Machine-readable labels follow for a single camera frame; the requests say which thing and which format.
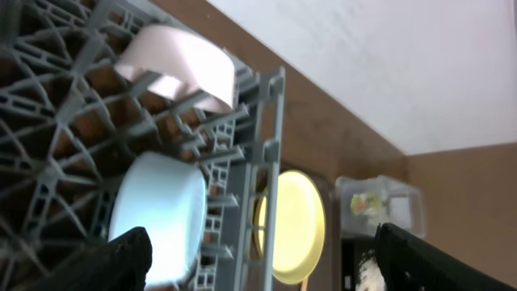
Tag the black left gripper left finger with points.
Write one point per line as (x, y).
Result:
(121, 264)

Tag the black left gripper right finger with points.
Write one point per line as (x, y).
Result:
(409, 263)

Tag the rice and peanut scraps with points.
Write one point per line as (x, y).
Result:
(370, 277)

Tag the orange green snack wrapper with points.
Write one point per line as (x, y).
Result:
(366, 203)

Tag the light blue bowl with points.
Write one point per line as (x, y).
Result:
(168, 198)

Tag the wooden chopstick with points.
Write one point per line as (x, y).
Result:
(304, 284)

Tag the yellow round plate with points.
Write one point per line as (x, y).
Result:
(300, 228)

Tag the pink bowl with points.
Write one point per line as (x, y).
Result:
(185, 64)

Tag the black waste tray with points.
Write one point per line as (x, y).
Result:
(351, 250)

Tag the grey plastic dishwasher rack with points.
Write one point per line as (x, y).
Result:
(71, 126)

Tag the clear plastic bin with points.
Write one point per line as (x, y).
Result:
(402, 205)

